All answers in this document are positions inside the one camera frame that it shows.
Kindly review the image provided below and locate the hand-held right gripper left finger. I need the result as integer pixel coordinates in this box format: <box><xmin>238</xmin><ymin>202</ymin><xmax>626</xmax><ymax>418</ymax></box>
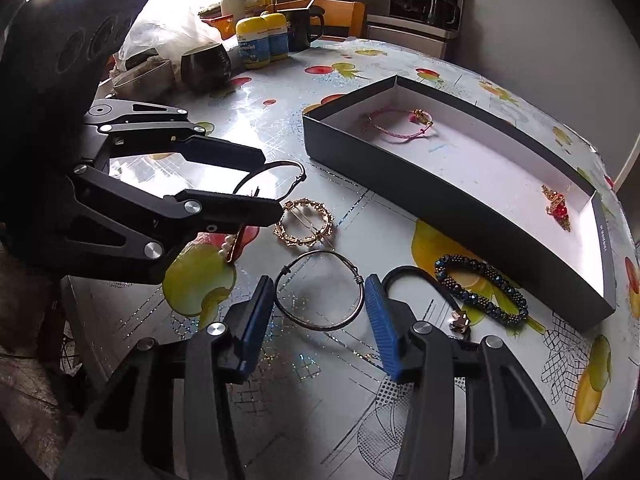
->
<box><xmin>55</xmin><ymin>275</ymin><xmax>276</xmax><ymax>480</ymax></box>

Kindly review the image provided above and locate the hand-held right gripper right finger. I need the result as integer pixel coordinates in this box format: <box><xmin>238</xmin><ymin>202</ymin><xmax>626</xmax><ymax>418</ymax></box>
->
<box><xmin>365</xmin><ymin>274</ymin><xmax>583</xmax><ymax>480</ymax></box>

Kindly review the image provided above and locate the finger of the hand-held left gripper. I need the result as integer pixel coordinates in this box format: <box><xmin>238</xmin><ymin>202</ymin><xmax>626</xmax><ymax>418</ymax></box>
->
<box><xmin>81</xmin><ymin>99</ymin><xmax>267</xmax><ymax>174</ymax></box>
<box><xmin>64</xmin><ymin>163</ymin><xmax>284</xmax><ymax>284</ymax></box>

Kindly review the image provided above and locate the thin silver wire bangle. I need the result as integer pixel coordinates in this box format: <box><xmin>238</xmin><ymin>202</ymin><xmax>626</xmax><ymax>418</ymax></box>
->
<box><xmin>272</xmin><ymin>251</ymin><xmax>368</xmax><ymax>332</ymax></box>

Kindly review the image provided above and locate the dark thin hoop bangle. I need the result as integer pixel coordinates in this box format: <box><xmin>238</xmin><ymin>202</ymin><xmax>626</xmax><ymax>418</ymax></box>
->
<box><xmin>232</xmin><ymin>160</ymin><xmax>307</xmax><ymax>211</ymax></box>

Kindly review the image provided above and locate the black box with white interior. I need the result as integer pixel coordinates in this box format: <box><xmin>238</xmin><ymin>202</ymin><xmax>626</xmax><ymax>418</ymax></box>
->
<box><xmin>302</xmin><ymin>75</ymin><xmax>617</xmax><ymax>333</ymax></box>

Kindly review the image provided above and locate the pearl gold hair clip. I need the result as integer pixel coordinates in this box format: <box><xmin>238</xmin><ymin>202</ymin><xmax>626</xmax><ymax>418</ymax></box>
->
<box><xmin>220</xmin><ymin>225</ymin><xmax>251</xmax><ymax>265</ymax></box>

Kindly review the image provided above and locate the gold round hair clip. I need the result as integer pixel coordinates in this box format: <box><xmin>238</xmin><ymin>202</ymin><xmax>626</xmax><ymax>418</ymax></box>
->
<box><xmin>272</xmin><ymin>199</ymin><xmax>337</xmax><ymax>251</ymax></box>

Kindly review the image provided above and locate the black round mug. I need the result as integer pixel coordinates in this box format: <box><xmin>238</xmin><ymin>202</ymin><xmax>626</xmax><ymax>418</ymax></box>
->
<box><xmin>180</xmin><ymin>42</ymin><xmax>233</xmax><ymax>92</ymax></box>

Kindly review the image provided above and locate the metal rectangular container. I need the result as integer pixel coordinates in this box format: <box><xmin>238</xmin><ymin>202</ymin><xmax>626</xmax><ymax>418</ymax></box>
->
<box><xmin>112</xmin><ymin>57</ymin><xmax>173</xmax><ymax>101</ymax></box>

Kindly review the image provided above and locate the fruit print tablecloth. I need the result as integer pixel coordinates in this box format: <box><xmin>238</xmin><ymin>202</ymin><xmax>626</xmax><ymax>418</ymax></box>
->
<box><xmin>60</xmin><ymin>35</ymin><xmax>640</xmax><ymax>480</ymax></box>

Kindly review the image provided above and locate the yellow bottle with blue label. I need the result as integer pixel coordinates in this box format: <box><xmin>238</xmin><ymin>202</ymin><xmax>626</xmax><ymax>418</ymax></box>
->
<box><xmin>235</xmin><ymin>16</ymin><xmax>272</xmax><ymax>70</ymax></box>
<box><xmin>262</xmin><ymin>12</ymin><xmax>290</xmax><ymax>58</ymax></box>

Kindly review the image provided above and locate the clear plastic bag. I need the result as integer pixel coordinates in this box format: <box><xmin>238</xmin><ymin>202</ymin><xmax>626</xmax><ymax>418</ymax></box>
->
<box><xmin>117</xmin><ymin>0</ymin><xmax>221</xmax><ymax>61</ymax></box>

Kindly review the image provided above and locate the wooden chair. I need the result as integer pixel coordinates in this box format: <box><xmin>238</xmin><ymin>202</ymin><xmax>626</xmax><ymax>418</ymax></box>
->
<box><xmin>265</xmin><ymin>0</ymin><xmax>366</xmax><ymax>42</ymax></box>

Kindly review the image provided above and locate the red and gold brooch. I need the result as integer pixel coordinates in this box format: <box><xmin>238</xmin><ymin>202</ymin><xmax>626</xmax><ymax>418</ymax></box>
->
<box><xmin>541</xmin><ymin>184</ymin><xmax>573</xmax><ymax>232</ymax></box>

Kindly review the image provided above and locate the black cord necklace with clasp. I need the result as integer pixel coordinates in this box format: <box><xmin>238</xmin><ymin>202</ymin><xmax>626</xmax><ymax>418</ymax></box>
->
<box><xmin>381</xmin><ymin>265</ymin><xmax>473</xmax><ymax>336</ymax></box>

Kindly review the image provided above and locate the blue beaded bracelet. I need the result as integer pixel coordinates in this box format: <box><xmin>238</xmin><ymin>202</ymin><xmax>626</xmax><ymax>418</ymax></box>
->
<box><xmin>434</xmin><ymin>254</ymin><xmax>530</xmax><ymax>325</ymax></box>

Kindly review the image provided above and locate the black mug with handle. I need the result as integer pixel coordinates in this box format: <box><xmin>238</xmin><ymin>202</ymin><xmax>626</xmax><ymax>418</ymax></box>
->
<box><xmin>277</xmin><ymin>6</ymin><xmax>326</xmax><ymax>51</ymax></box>

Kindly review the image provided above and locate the pink cord bracelet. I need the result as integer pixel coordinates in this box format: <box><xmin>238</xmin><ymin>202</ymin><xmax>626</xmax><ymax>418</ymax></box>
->
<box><xmin>361</xmin><ymin>108</ymin><xmax>437</xmax><ymax>143</ymax></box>

